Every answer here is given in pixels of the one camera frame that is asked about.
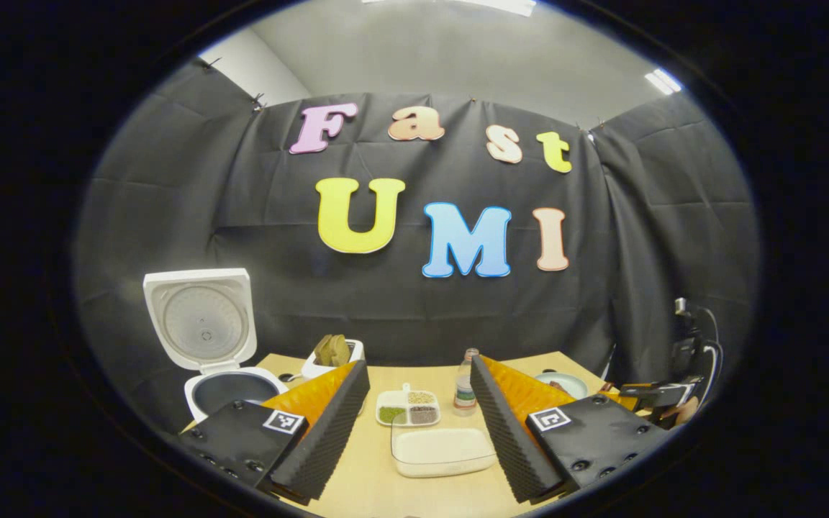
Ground white toaster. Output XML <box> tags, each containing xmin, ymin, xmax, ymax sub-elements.
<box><xmin>301</xmin><ymin>338</ymin><xmax>366</xmax><ymax>381</ymax></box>

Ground clear tray of white rice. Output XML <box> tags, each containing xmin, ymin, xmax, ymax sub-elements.
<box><xmin>390</xmin><ymin>421</ymin><xmax>499</xmax><ymax>479</ymax></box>

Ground pale green plate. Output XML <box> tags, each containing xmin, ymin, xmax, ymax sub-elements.
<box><xmin>535</xmin><ymin>371</ymin><xmax>590</xmax><ymax>399</ymax></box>

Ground clear plastic water bottle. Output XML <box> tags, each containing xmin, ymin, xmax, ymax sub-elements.
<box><xmin>453</xmin><ymin>348</ymin><xmax>482</xmax><ymax>417</ymax></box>

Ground small ceiling light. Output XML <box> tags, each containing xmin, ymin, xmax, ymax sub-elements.
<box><xmin>643</xmin><ymin>68</ymin><xmax>684</xmax><ymax>96</ymax></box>

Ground white rice cooker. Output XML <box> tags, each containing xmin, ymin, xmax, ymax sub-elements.
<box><xmin>142</xmin><ymin>268</ymin><xmax>290</xmax><ymax>424</ymax></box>

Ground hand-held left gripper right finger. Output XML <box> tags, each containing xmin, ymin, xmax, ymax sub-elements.
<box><xmin>469</xmin><ymin>355</ymin><xmax>674</xmax><ymax>504</ymax></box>

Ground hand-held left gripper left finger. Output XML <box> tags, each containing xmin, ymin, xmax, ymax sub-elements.
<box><xmin>177</xmin><ymin>360</ymin><xmax>372</xmax><ymax>506</ymax></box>

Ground white divided dish of grains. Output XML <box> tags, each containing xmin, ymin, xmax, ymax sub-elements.
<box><xmin>376</xmin><ymin>383</ymin><xmax>443</xmax><ymax>428</ymax></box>

